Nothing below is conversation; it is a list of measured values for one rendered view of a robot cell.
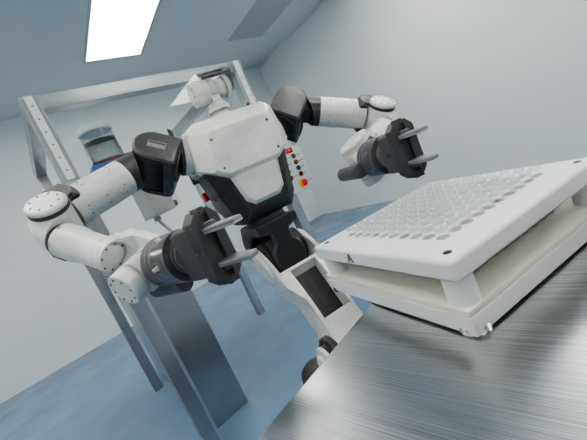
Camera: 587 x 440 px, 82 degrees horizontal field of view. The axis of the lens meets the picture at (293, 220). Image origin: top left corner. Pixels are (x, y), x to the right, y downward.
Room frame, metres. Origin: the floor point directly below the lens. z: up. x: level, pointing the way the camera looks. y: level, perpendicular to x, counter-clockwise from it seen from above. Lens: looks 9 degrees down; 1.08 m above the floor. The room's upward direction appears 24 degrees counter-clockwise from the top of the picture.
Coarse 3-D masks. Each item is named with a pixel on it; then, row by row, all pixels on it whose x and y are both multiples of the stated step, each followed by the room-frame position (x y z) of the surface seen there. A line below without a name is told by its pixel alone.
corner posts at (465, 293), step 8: (584, 192) 0.34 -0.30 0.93; (576, 200) 0.35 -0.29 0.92; (584, 200) 0.34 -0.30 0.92; (328, 264) 0.46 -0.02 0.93; (336, 264) 0.46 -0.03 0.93; (344, 264) 0.46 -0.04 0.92; (336, 272) 0.46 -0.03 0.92; (472, 272) 0.26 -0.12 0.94; (440, 280) 0.28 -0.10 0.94; (464, 280) 0.26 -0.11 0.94; (472, 280) 0.26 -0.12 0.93; (448, 288) 0.27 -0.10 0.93; (456, 288) 0.26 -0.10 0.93; (464, 288) 0.26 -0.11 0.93; (472, 288) 0.26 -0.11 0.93; (448, 296) 0.27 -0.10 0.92; (456, 296) 0.26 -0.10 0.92; (464, 296) 0.26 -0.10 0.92; (472, 296) 0.26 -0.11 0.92; (480, 296) 0.26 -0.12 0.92; (456, 304) 0.27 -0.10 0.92; (464, 304) 0.26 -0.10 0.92; (472, 304) 0.26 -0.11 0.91
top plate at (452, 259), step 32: (576, 160) 0.36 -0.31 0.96; (544, 192) 0.31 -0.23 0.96; (576, 192) 0.32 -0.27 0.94; (480, 224) 0.30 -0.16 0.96; (512, 224) 0.28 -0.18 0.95; (320, 256) 0.47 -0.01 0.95; (352, 256) 0.39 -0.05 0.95; (384, 256) 0.33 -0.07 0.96; (416, 256) 0.29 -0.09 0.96; (448, 256) 0.27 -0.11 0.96; (480, 256) 0.27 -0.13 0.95
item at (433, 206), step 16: (496, 176) 0.40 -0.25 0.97; (512, 176) 0.37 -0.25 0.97; (432, 192) 0.46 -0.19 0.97; (448, 192) 0.42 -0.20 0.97; (464, 192) 0.39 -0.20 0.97; (480, 192) 0.36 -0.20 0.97; (400, 208) 0.45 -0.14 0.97; (416, 208) 0.41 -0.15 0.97; (432, 208) 0.38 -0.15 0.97; (448, 208) 0.36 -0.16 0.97; (464, 208) 0.34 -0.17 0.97; (368, 224) 0.44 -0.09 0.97; (384, 224) 0.41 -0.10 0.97; (400, 224) 0.38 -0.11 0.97; (416, 224) 0.36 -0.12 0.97; (432, 224) 0.33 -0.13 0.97
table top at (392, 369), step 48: (576, 288) 0.26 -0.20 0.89; (384, 336) 0.31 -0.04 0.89; (432, 336) 0.28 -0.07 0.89; (480, 336) 0.26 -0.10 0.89; (528, 336) 0.23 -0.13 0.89; (576, 336) 0.22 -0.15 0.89; (336, 384) 0.27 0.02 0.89; (384, 384) 0.25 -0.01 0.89; (432, 384) 0.23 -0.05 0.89; (480, 384) 0.21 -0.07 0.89; (528, 384) 0.20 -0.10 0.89; (576, 384) 0.18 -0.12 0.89; (288, 432) 0.24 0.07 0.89; (336, 432) 0.22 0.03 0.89; (384, 432) 0.21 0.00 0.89; (432, 432) 0.19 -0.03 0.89; (480, 432) 0.18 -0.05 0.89; (528, 432) 0.17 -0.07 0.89; (576, 432) 0.16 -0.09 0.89
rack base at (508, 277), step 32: (544, 224) 0.34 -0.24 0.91; (576, 224) 0.32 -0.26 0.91; (512, 256) 0.31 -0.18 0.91; (544, 256) 0.29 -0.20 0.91; (352, 288) 0.42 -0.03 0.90; (384, 288) 0.36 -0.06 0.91; (416, 288) 0.33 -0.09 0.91; (480, 288) 0.28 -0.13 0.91; (512, 288) 0.27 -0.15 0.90; (448, 320) 0.28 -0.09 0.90; (480, 320) 0.26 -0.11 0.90
